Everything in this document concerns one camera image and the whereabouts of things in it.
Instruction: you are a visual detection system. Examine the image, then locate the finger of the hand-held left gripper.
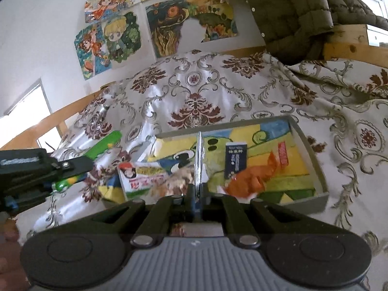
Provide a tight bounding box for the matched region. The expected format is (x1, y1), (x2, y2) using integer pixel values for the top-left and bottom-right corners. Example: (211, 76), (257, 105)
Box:
(49, 155), (95, 179)
(0, 184), (51, 214)

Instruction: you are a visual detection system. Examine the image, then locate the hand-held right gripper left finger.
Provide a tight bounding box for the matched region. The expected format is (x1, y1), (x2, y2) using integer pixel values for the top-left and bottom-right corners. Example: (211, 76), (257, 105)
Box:
(73, 184), (198, 246)

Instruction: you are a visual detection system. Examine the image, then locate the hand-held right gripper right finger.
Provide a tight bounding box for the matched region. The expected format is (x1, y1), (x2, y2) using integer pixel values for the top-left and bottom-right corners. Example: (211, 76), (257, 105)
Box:
(199, 186), (319, 246)

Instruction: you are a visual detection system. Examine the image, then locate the green snack packet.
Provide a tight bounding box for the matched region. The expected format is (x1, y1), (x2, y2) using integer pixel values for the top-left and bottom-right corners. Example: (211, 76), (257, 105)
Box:
(51, 130), (122, 192)

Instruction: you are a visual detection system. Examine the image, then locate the clear snack packet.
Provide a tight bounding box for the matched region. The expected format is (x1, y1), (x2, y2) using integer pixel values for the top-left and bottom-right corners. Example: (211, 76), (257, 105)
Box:
(151, 168), (195, 201)

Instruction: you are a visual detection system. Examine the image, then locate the orange snack packet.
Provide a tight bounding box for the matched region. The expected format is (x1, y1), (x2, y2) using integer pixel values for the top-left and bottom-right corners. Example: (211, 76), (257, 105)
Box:
(224, 143), (289, 196)

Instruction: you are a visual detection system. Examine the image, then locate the white snack packet red label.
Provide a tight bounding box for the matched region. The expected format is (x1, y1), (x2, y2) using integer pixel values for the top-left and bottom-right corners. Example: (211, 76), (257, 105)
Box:
(118, 161), (171, 201)

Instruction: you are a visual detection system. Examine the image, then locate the dark blue snack packet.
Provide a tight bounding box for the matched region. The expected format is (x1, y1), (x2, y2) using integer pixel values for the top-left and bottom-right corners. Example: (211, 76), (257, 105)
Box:
(224, 141), (248, 180)

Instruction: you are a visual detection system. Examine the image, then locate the grey tray with cartoon lining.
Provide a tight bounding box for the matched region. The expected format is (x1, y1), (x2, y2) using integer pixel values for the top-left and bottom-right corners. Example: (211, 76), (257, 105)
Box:
(98, 114), (330, 216)

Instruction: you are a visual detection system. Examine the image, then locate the bright window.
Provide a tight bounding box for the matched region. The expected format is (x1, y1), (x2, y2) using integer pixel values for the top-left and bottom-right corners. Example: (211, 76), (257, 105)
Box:
(0, 78), (59, 156)

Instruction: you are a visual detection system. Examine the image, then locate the orange-haired girl blue poster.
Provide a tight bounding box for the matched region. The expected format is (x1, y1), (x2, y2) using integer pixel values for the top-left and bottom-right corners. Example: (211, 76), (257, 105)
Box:
(73, 25), (113, 80)

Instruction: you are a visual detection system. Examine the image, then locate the floral patterned blanket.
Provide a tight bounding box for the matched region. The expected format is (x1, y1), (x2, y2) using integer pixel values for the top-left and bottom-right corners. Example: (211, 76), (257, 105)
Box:
(12, 49), (388, 267)

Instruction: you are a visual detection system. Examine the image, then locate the blond child cartoon poster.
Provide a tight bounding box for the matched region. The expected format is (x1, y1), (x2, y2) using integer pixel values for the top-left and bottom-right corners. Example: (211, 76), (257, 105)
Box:
(101, 10), (142, 65)

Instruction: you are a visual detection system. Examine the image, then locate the cartoon girl pale poster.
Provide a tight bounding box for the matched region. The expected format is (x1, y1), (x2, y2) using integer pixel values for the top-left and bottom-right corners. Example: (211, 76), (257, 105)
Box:
(84, 0), (134, 24)

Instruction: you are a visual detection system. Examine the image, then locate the dark swirl painting poster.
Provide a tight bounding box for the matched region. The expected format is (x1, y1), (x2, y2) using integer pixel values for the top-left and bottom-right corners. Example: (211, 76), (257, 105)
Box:
(145, 0), (191, 59)

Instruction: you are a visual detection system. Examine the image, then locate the orange landscape painting poster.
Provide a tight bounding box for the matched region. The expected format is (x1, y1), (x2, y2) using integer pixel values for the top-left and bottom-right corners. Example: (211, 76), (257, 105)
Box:
(184, 0), (239, 43)

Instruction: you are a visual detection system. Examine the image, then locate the olive down jacket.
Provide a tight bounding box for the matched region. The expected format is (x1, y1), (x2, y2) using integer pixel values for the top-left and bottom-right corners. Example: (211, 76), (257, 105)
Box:
(243, 0), (388, 65)

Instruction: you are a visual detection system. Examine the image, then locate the white cabinet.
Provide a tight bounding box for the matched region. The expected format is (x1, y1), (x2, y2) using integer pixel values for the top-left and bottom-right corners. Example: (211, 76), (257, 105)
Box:
(365, 25), (388, 48)

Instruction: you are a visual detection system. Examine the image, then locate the wooden bed frame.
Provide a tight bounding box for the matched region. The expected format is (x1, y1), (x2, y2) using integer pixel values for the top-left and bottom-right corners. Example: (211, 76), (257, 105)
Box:
(0, 24), (388, 158)

